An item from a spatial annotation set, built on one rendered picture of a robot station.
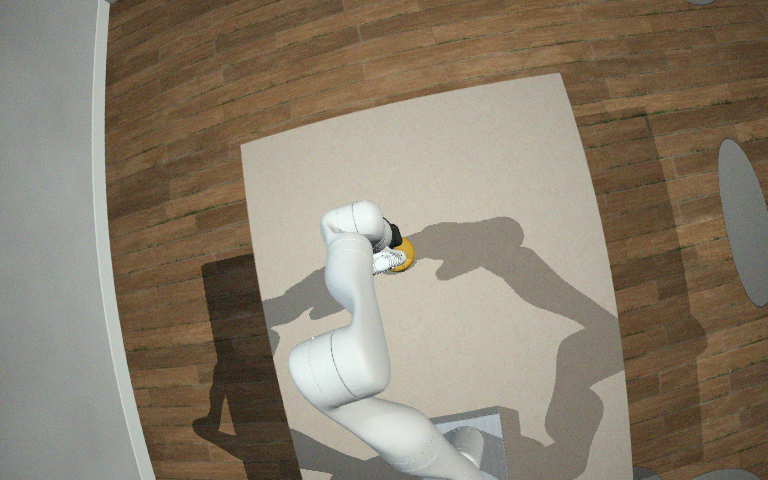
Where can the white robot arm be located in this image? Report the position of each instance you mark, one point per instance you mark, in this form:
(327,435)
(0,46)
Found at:
(352,363)

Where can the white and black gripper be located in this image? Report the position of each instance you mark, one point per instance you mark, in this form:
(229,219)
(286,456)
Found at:
(386,257)

